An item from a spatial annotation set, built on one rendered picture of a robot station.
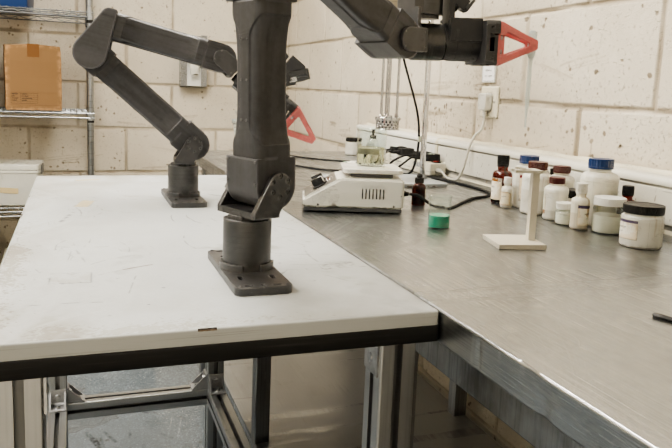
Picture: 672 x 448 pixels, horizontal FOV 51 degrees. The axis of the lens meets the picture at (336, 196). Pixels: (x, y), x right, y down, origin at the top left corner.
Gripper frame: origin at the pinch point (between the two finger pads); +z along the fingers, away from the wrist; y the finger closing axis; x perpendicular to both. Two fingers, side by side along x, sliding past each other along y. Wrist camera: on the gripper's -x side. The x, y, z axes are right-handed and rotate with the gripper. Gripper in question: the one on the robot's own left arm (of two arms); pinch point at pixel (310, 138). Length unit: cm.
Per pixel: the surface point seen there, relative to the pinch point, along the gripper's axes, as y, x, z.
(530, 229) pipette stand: -37, -14, 35
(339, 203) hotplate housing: -12.6, 5.3, 12.0
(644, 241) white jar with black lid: -38, -25, 50
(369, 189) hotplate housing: -12.6, -0.7, 14.6
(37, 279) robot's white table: -66, 32, -17
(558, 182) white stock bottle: -14, -26, 42
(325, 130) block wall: 176, 2, 12
